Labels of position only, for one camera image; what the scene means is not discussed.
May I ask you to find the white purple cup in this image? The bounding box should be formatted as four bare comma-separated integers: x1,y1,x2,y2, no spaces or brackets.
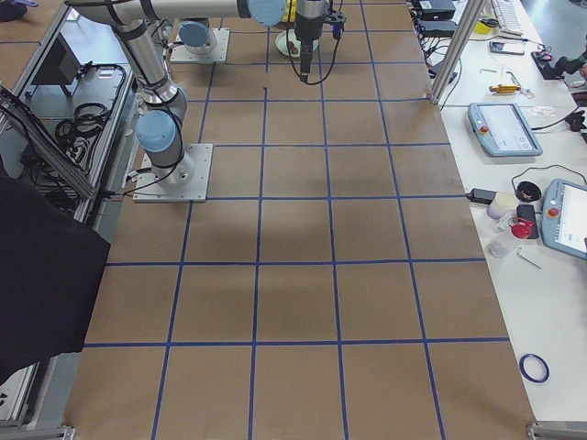
486,192,518,220

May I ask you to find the yellow banana bunch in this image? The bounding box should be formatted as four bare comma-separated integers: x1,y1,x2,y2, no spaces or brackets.
282,0,297,23

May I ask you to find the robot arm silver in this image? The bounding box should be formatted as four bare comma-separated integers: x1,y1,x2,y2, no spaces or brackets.
113,20,193,189

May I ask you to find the yellow handled tool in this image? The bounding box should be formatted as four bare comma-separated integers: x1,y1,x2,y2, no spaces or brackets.
489,84,521,94

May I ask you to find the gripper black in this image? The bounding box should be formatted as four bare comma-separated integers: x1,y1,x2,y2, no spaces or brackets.
294,12,346,83

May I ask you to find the black smartphone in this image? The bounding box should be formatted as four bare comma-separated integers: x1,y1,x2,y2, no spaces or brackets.
489,41,525,56

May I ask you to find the white keyboard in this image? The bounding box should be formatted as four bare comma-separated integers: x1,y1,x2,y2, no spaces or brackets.
490,0,524,37

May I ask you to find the teach pendant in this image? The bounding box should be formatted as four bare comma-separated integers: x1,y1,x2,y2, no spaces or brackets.
468,103,543,157
540,179,587,260

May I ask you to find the metal hex key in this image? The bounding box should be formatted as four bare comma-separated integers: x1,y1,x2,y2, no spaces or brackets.
515,247,542,270

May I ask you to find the aluminium frame column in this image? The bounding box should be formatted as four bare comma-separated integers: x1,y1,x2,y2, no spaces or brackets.
429,0,486,105

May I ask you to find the far teach pendant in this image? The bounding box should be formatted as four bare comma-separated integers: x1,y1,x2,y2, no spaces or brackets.
468,103,543,157

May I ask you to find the near teach pendant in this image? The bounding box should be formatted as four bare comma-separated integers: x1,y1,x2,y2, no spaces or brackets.
540,179,587,260

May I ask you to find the red emergency button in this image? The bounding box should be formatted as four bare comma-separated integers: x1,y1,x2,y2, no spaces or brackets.
509,217,535,239

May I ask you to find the blue tape roll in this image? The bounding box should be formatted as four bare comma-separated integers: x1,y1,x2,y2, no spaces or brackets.
518,353,550,384

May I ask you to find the pale green plate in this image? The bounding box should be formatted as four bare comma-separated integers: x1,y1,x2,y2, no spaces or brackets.
275,29,301,60

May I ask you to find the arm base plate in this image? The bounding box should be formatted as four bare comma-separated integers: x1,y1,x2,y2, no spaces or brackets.
168,27,230,64
132,144,214,203

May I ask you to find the black round dish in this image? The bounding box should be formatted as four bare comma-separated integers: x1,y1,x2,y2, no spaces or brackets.
515,181,542,203

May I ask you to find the black power brick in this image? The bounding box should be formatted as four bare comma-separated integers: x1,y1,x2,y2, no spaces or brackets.
465,188,497,205

